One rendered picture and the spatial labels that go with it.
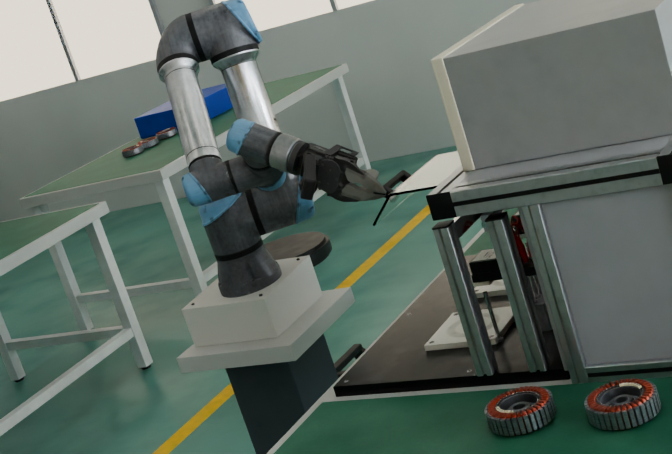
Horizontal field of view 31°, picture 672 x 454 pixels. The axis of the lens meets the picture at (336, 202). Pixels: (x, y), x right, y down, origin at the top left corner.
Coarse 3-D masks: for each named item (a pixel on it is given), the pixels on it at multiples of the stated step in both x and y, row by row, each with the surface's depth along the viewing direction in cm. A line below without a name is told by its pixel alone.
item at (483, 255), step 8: (480, 256) 228; (488, 256) 227; (472, 264) 226; (480, 264) 226; (488, 264) 225; (496, 264) 224; (528, 264) 223; (472, 272) 227; (480, 272) 226; (488, 272) 225; (496, 272) 224; (528, 272) 221; (472, 280) 229; (480, 280) 227; (488, 280) 226; (528, 280) 223; (536, 280) 227; (536, 288) 226; (536, 296) 226
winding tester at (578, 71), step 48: (576, 0) 223; (624, 0) 205; (480, 48) 204; (528, 48) 199; (576, 48) 195; (624, 48) 191; (480, 96) 205; (528, 96) 202; (576, 96) 198; (624, 96) 194; (480, 144) 209; (528, 144) 205; (576, 144) 201
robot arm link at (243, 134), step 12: (240, 120) 254; (228, 132) 253; (240, 132) 252; (252, 132) 251; (264, 132) 251; (276, 132) 251; (228, 144) 253; (240, 144) 251; (252, 144) 250; (264, 144) 250; (252, 156) 252; (264, 156) 250
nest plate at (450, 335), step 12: (456, 312) 244; (504, 312) 236; (444, 324) 240; (456, 324) 238; (504, 324) 230; (432, 336) 236; (444, 336) 234; (456, 336) 232; (492, 336) 226; (432, 348) 232; (444, 348) 231
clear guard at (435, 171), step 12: (444, 156) 251; (456, 156) 247; (420, 168) 247; (432, 168) 244; (444, 168) 241; (456, 168) 238; (408, 180) 240; (420, 180) 237; (432, 180) 234; (396, 192) 234; (408, 192) 233; (384, 204) 236; (396, 204) 246; (384, 216) 242
